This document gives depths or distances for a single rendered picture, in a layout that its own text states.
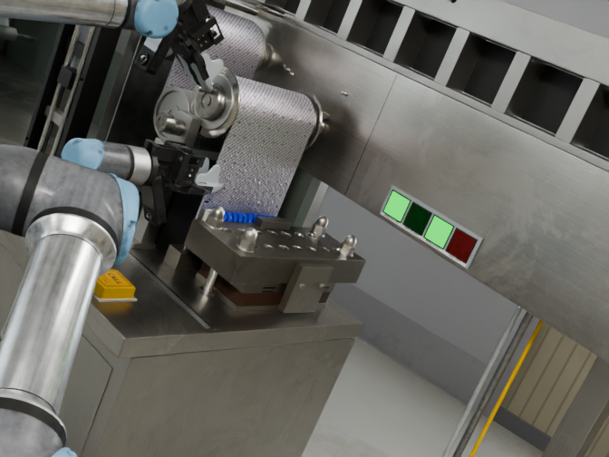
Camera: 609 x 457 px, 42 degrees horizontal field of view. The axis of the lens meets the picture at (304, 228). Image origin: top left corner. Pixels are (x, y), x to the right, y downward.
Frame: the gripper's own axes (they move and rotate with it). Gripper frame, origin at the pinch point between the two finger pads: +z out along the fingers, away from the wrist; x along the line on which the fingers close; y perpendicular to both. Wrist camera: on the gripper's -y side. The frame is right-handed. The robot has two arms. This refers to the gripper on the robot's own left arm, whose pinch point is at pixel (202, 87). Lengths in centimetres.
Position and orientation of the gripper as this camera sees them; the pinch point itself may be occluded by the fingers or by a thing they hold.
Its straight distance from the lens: 163.2
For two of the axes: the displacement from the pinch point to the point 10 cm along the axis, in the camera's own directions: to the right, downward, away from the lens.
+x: -6.5, -4.6, 6.0
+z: 2.6, 6.1, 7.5
